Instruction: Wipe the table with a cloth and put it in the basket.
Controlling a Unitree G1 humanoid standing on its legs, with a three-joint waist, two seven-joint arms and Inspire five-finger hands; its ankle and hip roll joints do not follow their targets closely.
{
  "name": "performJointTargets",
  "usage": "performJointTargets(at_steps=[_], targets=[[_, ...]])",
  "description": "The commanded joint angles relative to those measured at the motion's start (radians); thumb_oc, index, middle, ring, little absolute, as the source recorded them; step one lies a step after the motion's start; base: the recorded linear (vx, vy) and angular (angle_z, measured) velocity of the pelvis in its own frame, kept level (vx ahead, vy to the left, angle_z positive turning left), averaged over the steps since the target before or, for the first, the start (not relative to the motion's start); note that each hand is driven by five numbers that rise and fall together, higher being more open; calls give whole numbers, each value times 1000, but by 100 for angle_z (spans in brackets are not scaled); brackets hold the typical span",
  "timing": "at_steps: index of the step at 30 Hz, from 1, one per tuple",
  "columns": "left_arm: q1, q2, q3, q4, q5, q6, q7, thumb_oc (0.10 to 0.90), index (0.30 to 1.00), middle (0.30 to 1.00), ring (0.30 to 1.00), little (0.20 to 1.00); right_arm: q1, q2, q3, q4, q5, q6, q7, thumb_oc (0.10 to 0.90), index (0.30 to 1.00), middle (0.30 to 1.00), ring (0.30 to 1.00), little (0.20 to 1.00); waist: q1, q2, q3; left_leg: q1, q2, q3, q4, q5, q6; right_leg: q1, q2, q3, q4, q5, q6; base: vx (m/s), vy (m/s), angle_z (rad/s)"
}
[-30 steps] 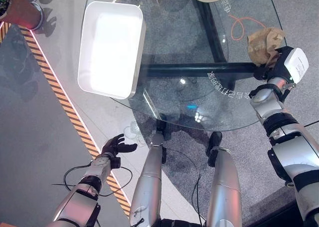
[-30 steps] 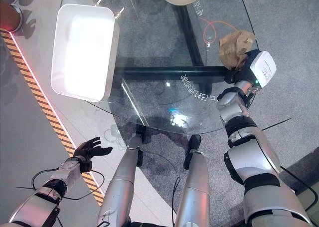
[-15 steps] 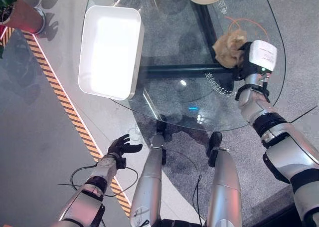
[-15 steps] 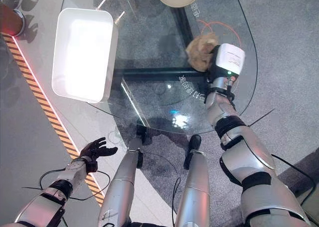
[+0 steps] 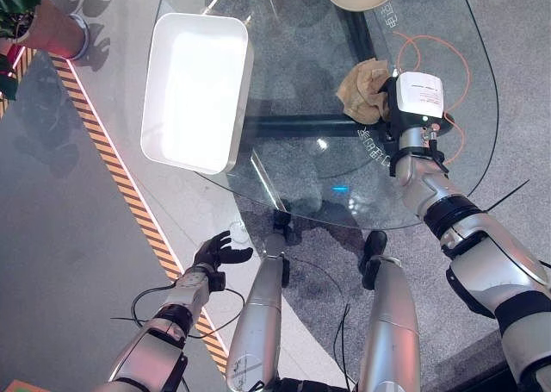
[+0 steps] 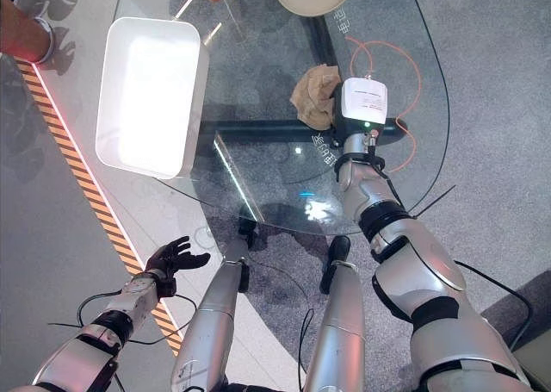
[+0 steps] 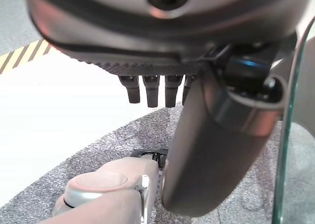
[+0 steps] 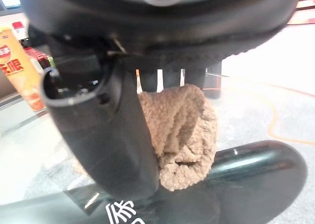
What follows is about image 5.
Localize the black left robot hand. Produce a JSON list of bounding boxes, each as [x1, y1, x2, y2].
[[192, 230, 254, 271]]

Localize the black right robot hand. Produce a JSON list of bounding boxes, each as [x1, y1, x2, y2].
[[377, 66, 445, 134]]

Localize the brown cloth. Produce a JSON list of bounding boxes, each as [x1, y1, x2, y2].
[[336, 57, 392, 125]]

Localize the white rectangular plastic basket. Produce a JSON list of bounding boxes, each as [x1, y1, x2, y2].
[[139, 12, 255, 176]]

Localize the silver left robot leg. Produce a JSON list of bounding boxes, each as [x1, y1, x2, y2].
[[225, 210, 294, 392]]

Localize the silver robot leg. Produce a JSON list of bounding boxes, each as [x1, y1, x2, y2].
[[357, 230, 422, 392], [225, 210, 294, 392]]

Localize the yellow black hazard tape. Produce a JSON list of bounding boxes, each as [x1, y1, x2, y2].
[[0, 47, 229, 375]]

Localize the silver right robot leg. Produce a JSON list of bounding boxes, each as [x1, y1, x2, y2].
[[357, 230, 422, 392]]

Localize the terracotta plant pot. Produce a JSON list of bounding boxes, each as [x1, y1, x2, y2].
[[22, 0, 90, 61]]

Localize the green potted plant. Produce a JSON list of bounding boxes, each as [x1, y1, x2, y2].
[[0, 0, 44, 103]]

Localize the orange cable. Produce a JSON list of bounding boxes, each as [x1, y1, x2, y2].
[[393, 31, 471, 165]]

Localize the black table frame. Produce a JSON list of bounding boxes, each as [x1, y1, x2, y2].
[[243, 10, 391, 141]]

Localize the black cable on floor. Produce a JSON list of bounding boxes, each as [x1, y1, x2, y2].
[[288, 258, 358, 389]]

